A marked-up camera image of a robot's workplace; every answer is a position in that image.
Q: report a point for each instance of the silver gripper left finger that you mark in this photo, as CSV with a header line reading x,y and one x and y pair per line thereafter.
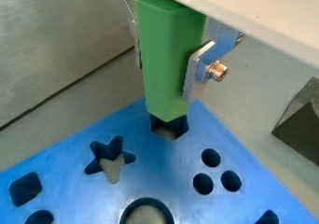
x,y
130,4

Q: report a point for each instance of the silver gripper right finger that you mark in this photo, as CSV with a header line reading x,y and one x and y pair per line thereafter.
x,y
204,65

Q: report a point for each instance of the green hexagon peg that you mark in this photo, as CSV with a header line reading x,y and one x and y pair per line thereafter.
x,y
170,33

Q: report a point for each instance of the blue foam shape board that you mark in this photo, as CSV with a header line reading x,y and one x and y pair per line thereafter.
x,y
203,179

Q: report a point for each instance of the black curved bracket stand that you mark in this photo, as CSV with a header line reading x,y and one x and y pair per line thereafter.
x,y
297,129

